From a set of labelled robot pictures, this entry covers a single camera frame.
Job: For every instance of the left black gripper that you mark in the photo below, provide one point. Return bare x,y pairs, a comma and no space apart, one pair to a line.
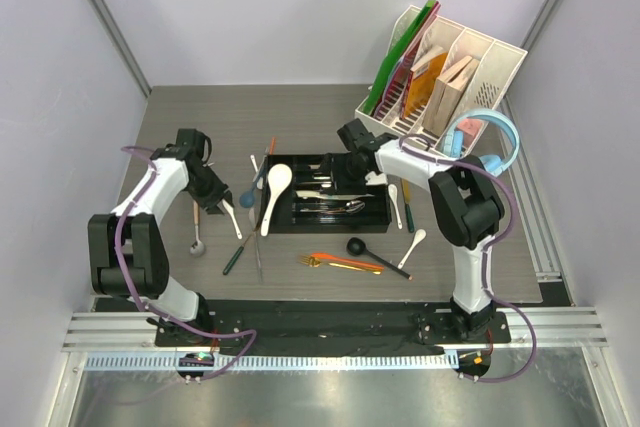
219,192

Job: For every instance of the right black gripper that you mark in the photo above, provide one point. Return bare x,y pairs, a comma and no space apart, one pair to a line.
340,184

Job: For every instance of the beige sheathed knife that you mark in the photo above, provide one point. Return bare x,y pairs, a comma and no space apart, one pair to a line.
310,194

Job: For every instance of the gold knife green handle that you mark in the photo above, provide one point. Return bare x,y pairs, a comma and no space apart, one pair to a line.
407,205

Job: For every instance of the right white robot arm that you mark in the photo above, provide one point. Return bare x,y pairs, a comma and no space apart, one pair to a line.
466,205

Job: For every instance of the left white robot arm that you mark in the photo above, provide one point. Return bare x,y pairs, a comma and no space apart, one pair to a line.
127,256

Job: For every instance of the small white ceramic spoon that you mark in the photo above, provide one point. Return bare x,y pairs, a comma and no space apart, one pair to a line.
231,212

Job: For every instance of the steel spoon in tray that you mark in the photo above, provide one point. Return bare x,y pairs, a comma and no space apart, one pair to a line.
350,207

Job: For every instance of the blue silicone spoon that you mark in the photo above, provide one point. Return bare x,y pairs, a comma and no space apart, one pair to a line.
248,198

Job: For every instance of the white spoon beside tray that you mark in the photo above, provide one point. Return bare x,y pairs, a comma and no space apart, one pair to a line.
393,195

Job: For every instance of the black utensil tray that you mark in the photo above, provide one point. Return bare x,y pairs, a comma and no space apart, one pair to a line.
319,200

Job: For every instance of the white spoon behind tray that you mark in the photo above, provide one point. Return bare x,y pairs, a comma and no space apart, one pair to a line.
254,163

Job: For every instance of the large white rice spoon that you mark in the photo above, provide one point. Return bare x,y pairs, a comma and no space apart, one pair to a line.
278,179

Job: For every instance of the steel chopstick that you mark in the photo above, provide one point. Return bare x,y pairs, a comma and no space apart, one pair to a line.
255,226

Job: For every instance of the orange chopstick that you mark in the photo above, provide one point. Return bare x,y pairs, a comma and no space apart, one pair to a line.
272,146

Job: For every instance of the black measuring scoop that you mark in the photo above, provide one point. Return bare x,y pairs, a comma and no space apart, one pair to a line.
357,247

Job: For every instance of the orange plastic utensil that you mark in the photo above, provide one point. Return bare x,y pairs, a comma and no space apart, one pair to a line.
346,262

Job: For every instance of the white spoon lower right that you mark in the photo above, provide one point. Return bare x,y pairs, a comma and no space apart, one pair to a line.
419,236

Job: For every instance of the gold fork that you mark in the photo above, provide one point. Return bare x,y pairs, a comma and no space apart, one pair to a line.
316,262

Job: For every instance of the light blue headphones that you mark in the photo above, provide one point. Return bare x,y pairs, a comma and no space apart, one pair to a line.
484,132

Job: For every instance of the orange book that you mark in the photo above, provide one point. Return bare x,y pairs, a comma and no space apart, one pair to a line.
422,78

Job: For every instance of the white file organizer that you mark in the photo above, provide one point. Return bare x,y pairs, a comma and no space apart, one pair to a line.
499,63

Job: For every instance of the tan book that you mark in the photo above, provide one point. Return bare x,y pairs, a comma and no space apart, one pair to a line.
448,90

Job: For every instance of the green folder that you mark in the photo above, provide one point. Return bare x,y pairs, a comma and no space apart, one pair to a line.
400,58

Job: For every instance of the steel spoon wooden handle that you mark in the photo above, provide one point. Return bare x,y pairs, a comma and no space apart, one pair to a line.
198,248

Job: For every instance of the green handled fork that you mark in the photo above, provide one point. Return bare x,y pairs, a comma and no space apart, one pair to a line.
235,257

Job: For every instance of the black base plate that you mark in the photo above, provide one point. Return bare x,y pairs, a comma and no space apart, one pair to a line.
306,328

